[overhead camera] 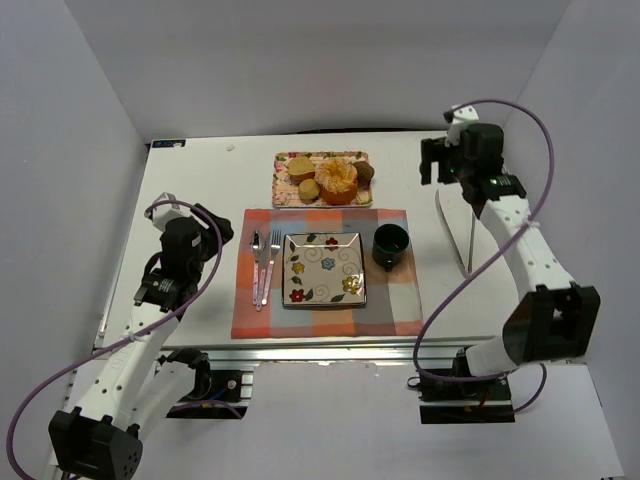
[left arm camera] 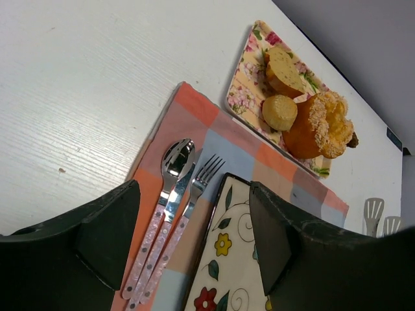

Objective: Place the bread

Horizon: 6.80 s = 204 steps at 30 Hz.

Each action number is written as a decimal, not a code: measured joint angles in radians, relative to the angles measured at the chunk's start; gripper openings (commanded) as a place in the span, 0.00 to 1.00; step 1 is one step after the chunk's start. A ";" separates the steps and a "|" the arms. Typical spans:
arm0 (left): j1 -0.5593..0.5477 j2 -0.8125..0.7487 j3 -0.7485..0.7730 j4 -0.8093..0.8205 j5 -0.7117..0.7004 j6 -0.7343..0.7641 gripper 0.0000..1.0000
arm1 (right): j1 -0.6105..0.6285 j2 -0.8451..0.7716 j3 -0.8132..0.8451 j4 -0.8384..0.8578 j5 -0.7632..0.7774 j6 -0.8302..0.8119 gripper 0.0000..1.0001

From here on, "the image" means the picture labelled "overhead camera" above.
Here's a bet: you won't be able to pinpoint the brown chocolate muffin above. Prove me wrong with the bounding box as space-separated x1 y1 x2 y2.
352 161 375 185

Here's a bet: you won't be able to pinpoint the floral serving tray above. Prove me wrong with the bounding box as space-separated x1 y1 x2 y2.
272 151 375 208

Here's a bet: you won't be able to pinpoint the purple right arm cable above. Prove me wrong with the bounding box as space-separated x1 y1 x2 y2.
412 99 556 414

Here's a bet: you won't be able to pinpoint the fork with floral handle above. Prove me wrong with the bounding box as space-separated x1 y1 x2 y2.
260 230 282 308

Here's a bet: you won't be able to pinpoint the metal kitchen tongs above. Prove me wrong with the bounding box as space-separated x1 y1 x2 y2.
435 187 476 278

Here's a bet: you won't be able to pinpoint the sesame ring bread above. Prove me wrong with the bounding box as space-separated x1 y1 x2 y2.
315 158 358 205

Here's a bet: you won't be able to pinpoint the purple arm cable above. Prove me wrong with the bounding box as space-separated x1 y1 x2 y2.
5 200 223 478
412 99 556 414

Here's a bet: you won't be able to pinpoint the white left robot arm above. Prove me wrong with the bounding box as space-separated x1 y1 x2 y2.
48 200 234 479

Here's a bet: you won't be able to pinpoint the square floral plate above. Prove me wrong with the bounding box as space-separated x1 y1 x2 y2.
282 232 367 309

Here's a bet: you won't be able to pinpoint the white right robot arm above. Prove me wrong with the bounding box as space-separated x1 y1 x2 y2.
420 123 601 383

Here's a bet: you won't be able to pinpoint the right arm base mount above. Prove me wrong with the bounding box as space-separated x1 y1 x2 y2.
406 375 515 425

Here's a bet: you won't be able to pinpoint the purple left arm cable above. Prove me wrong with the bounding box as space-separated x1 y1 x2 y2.
5 200 223 478

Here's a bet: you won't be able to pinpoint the checkered orange placemat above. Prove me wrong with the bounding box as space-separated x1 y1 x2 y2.
231 208 423 339

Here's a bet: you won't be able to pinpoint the spoon with floral handle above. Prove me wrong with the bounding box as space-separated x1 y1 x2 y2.
250 230 265 306

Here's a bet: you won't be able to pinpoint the small yellow muffin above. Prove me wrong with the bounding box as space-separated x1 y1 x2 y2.
298 179 320 203

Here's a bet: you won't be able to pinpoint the large yellow muffin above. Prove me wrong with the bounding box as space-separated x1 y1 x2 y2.
287 156 316 183

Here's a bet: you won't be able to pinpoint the dark green mug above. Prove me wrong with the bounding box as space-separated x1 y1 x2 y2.
372 224 409 272

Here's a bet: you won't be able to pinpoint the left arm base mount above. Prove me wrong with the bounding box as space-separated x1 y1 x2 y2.
154 348 253 420

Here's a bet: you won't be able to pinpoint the blue label sticker left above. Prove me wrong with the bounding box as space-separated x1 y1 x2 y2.
151 139 186 149

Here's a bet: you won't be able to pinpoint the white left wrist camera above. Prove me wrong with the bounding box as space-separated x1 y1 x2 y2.
144 192 189 232

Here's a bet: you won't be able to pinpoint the aluminium table frame rail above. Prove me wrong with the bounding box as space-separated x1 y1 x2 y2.
160 337 487 368

